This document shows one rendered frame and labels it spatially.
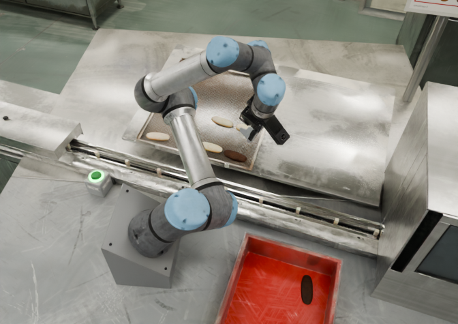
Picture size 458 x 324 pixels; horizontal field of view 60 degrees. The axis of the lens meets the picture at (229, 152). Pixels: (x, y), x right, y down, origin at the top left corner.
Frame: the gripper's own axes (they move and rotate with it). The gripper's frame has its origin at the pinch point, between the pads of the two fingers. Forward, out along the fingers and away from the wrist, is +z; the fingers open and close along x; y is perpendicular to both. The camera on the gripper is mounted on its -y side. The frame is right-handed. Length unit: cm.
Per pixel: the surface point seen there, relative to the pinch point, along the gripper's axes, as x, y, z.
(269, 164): -0.1, -9.7, 18.0
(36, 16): -31, 277, 240
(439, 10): -90, -21, -2
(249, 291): 42, -32, 4
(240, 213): 22.8, -13.6, 12.6
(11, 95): 46, 108, 57
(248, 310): 46, -35, 1
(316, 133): -24.1, -15.7, 19.6
